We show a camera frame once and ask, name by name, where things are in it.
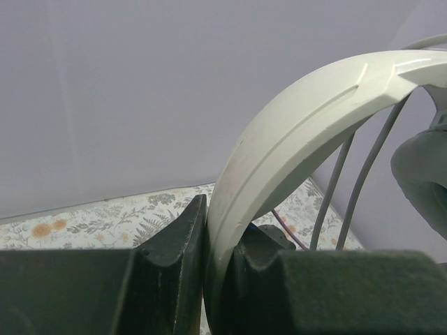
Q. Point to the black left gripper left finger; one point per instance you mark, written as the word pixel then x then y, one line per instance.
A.
pixel 154 288

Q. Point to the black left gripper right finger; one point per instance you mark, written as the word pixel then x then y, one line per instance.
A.
pixel 271 288

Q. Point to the white over-ear headphones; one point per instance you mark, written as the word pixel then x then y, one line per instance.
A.
pixel 293 134

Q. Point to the floral table mat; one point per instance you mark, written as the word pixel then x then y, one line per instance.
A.
pixel 115 224

